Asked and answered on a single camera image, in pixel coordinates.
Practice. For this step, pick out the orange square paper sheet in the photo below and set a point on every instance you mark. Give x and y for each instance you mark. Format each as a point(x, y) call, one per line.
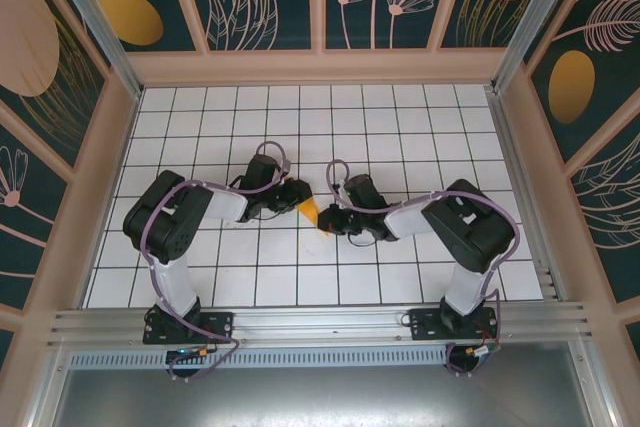
point(310, 209)

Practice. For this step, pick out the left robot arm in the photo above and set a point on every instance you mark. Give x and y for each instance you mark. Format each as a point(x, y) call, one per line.
point(165, 222)

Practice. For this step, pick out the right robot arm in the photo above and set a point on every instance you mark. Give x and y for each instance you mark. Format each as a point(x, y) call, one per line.
point(475, 232)

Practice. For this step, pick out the small power connector board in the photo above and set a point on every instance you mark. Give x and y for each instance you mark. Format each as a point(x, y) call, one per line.
point(480, 351)
point(190, 353)

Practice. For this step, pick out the grey metal panel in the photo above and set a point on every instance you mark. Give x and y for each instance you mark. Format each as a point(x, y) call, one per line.
point(320, 397)

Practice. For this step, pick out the aluminium mounting rail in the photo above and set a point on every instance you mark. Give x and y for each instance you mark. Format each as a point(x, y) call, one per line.
point(320, 322)

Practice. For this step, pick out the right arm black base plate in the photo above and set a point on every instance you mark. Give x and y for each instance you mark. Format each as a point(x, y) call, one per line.
point(425, 324)

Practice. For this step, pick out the aluminium side rail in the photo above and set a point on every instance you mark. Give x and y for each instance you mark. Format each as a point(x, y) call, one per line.
point(520, 197)

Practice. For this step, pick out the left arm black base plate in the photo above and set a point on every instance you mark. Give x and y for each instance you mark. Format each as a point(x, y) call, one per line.
point(220, 324)

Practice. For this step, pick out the aluminium frame post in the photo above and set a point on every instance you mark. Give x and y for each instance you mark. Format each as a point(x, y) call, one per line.
point(525, 22)
point(100, 32)

